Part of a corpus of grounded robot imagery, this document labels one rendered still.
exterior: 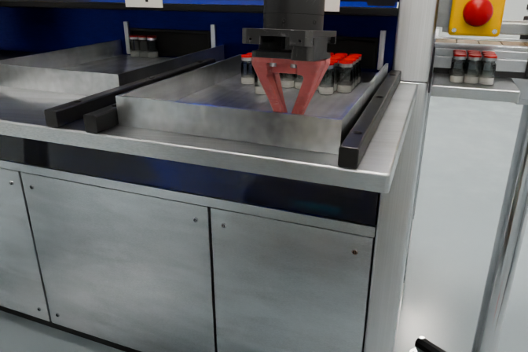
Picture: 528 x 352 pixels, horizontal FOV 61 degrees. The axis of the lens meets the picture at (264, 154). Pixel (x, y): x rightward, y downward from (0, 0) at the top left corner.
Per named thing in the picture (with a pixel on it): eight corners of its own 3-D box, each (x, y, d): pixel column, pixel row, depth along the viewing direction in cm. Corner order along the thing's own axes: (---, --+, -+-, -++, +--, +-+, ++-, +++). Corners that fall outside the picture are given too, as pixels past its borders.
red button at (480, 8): (460, 24, 69) (464, -4, 68) (489, 25, 68) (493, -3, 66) (460, 26, 66) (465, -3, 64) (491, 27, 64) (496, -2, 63)
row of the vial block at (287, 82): (244, 82, 74) (243, 53, 73) (353, 90, 68) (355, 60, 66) (239, 84, 72) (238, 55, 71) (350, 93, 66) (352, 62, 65)
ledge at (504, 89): (432, 79, 86) (434, 70, 85) (508, 85, 82) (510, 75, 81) (430, 96, 74) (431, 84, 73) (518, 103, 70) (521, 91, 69)
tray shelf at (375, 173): (104, 62, 105) (103, 54, 104) (419, 85, 82) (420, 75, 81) (-124, 115, 63) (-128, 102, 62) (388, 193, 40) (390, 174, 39)
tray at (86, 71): (121, 55, 103) (119, 39, 101) (224, 61, 94) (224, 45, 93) (-13, 85, 73) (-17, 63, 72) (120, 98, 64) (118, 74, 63)
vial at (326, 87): (320, 91, 68) (321, 60, 66) (335, 93, 67) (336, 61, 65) (316, 94, 66) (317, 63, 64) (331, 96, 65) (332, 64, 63)
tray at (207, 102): (240, 73, 82) (240, 54, 81) (386, 85, 73) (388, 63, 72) (119, 125, 52) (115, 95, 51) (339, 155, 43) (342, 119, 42)
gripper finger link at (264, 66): (331, 126, 49) (338, 36, 46) (314, 140, 42) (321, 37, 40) (272, 119, 51) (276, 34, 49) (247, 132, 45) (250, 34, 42)
